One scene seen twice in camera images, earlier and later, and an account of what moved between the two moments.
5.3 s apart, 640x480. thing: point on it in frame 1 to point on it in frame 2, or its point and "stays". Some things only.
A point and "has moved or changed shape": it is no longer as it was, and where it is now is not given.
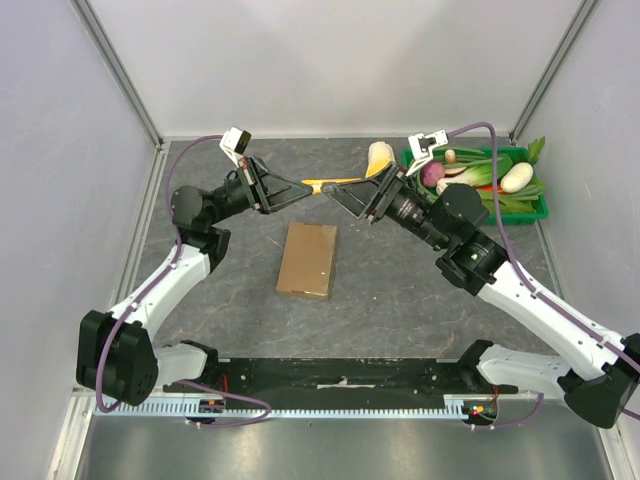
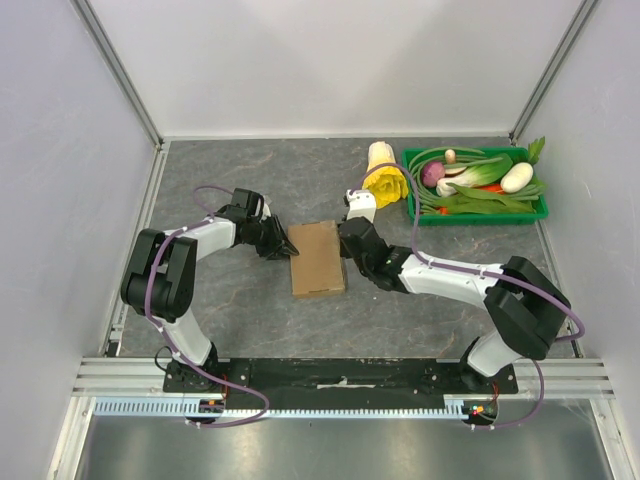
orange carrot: x=489 y=188 stays
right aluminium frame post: x=578 y=24 stays
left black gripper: x=257 y=193 to x=272 y=250
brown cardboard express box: x=308 y=261 has moved or changed shape
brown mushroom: x=450 y=156 stays
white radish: x=517 y=177 stays
